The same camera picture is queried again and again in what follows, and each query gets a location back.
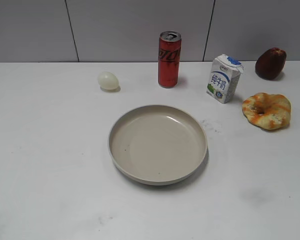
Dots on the white blue milk carton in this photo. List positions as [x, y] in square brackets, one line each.
[224, 77]

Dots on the round orange glazed croissant bread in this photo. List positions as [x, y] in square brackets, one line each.
[267, 111]

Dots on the white egg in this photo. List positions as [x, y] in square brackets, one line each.
[108, 81]

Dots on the dark red apple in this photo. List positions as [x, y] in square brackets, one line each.
[271, 63]

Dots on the red cola can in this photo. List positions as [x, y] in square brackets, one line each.
[169, 58]

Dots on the beige round plate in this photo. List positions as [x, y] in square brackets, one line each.
[157, 145]

